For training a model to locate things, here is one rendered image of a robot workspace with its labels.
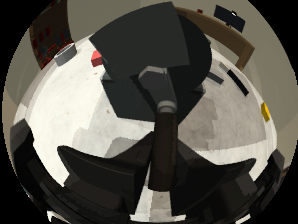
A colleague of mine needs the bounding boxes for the red rectangular block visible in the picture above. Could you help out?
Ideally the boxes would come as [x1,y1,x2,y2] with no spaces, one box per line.
[90,49,102,68]

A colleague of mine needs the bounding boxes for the yellow rectangular block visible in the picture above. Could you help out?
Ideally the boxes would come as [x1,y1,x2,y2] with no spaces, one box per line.
[261,101,270,123]

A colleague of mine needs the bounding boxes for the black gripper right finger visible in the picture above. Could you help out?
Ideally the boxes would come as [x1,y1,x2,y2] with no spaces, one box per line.
[169,139,257,217]

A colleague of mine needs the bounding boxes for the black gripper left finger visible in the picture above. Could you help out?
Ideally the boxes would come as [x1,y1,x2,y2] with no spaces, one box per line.
[57,131,154,214]

